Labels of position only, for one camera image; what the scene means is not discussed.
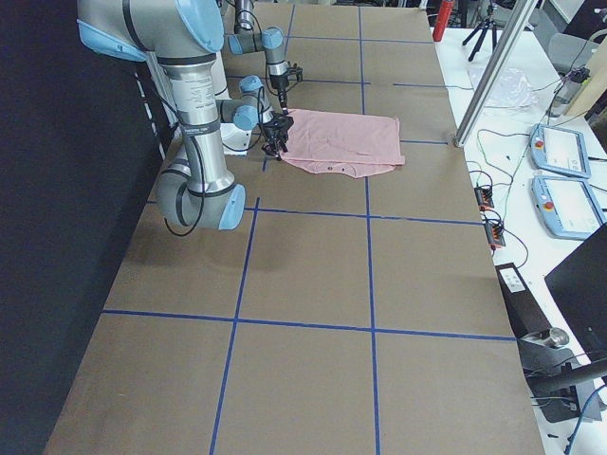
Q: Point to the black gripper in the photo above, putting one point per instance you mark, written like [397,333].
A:
[280,85]
[274,130]

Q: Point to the pink printed t-shirt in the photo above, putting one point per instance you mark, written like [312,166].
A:
[350,144]

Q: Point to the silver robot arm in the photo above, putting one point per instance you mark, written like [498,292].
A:
[197,190]
[249,37]

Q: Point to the red bottle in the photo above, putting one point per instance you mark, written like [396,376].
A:
[442,20]

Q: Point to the left black usb hub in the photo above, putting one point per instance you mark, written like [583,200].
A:
[484,198]

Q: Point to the black usb hub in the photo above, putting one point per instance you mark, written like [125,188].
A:
[484,198]
[495,234]

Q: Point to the crumpled plastic bag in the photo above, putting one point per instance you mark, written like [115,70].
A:
[512,90]

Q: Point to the right black usb hub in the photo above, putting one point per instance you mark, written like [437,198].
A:
[495,234]

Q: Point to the upper teach pendant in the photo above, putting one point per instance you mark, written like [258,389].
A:
[559,150]

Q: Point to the teach pendant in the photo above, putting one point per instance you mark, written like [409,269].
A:
[568,206]
[559,150]

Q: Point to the lower teach pendant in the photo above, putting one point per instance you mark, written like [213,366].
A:
[568,206]

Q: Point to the black flat box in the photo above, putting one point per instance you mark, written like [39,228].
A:
[524,313]

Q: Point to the black computer monitor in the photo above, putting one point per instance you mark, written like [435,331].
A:
[578,287]

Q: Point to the black camera tripod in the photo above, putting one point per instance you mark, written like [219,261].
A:
[480,32]

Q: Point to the aluminium frame post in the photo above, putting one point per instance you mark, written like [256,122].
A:
[508,39]

